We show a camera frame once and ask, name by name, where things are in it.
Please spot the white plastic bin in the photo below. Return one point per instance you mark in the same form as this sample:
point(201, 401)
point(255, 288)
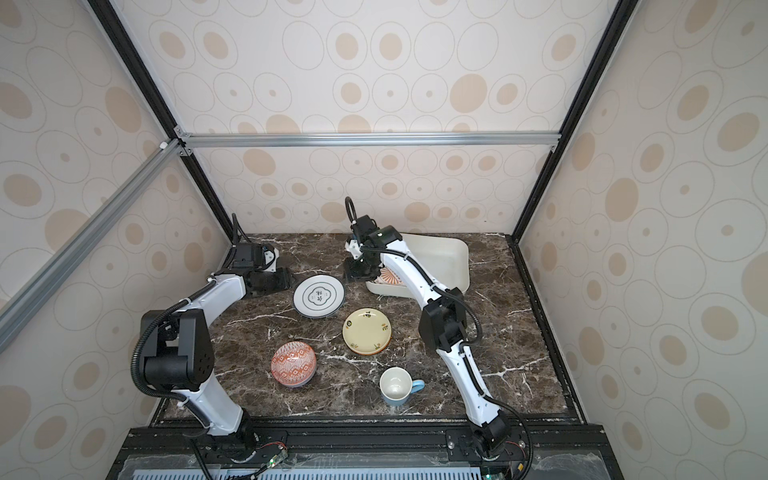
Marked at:
point(445, 258)

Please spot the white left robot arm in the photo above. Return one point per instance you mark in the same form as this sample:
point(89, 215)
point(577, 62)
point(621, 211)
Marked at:
point(174, 356)

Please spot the black corner frame post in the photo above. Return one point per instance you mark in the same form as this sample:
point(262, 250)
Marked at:
point(107, 16)
point(605, 49)

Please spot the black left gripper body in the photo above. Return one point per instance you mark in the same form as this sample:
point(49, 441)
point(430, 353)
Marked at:
point(274, 282)

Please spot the silver aluminium rail left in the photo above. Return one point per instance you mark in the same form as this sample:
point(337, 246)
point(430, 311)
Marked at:
point(38, 290)

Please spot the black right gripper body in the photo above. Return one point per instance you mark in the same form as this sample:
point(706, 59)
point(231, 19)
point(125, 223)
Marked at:
point(361, 267)

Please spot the silver aluminium rail back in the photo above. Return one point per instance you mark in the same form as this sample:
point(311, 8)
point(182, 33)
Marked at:
point(377, 139)

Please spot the black corner frame post right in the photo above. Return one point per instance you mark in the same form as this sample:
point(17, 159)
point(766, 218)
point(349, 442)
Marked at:
point(605, 49)

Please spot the silver aluminium rail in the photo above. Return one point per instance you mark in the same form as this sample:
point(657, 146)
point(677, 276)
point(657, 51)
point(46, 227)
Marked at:
point(377, 139)
point(38, 290)

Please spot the white black ring plate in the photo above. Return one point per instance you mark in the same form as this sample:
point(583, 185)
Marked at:
point(319, 296)

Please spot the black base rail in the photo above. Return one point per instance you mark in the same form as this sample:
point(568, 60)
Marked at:
point(364, 449)

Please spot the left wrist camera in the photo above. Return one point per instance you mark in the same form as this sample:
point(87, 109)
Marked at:
point(251, 256)

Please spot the red patterned bowl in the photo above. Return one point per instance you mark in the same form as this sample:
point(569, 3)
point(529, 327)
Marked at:
point(293, 364)

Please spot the orange sunburst plate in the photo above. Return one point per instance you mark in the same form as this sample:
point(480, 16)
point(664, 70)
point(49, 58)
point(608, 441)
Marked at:
point(388, 277)

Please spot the yellow plate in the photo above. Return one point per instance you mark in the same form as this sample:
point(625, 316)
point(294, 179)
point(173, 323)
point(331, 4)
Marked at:
point(367, 331)

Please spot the black corner frame post left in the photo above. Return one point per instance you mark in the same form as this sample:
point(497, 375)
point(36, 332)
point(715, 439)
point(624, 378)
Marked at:
point(107, 16)

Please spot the blue mug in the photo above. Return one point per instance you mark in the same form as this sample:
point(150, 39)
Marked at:
point(396, 386)

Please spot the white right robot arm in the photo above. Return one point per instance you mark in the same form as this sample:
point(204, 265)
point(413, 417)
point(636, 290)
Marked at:
point(442, 324)

